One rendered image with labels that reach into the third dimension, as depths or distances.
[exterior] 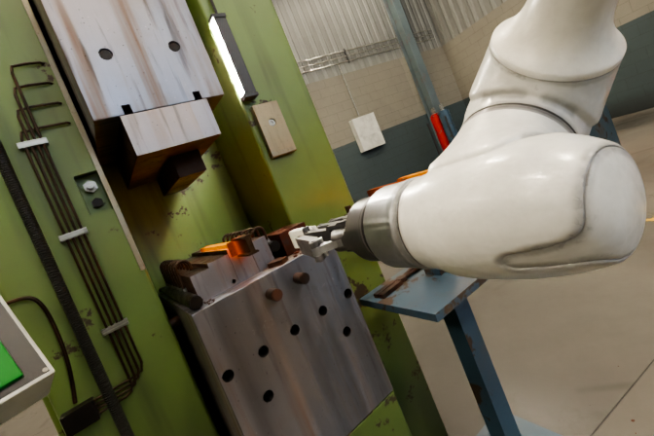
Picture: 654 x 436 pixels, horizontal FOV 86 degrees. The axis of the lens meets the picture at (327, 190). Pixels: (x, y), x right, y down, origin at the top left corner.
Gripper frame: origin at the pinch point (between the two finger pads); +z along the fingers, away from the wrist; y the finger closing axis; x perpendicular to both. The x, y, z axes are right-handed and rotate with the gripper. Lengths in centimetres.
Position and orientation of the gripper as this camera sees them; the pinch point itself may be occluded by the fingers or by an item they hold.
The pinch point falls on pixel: (305, 237)
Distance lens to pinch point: 56.2
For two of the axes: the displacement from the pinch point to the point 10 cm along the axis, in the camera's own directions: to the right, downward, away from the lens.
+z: -5.2, 1.7, 8.3
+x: -3.8, -9.2, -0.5
